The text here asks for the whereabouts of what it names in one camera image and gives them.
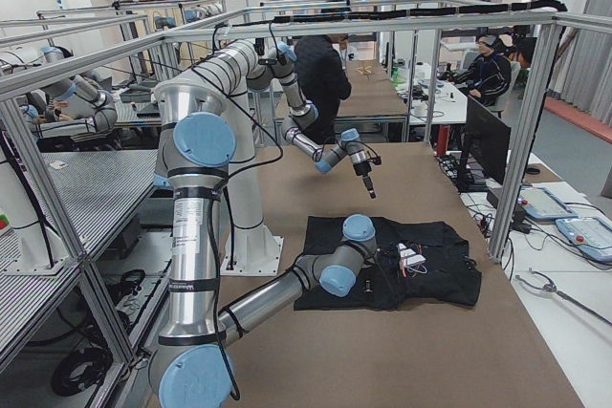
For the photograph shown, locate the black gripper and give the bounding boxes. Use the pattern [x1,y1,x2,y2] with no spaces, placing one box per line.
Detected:
[350,149,382,199]

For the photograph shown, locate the black t-shirt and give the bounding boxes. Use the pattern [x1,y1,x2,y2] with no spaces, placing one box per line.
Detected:
[294,217,482,311]

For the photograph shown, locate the standing person black jacket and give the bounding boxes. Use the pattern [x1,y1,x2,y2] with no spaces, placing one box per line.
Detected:
[295,33,352,144]

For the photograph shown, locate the black computer monitor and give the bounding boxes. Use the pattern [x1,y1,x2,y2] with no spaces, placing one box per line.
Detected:
[456,96,511,192]

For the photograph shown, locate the blue teach pendant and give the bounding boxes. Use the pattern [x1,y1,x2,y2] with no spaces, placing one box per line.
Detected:
[555,217,611,263]
[517,186,578,222]

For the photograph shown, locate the striped work table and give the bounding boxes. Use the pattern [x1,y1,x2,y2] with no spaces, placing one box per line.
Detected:
[0,147,162,285]

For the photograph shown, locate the seated person with lanyard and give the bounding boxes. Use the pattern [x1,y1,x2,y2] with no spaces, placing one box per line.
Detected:
[455,34,512,106]

